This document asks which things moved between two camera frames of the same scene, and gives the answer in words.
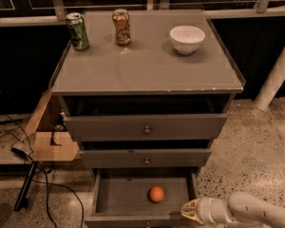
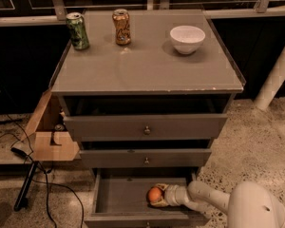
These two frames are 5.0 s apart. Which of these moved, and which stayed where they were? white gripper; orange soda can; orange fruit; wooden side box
Moved: white gripper
Stayed: orange soda can; wooden side box; orange fruit
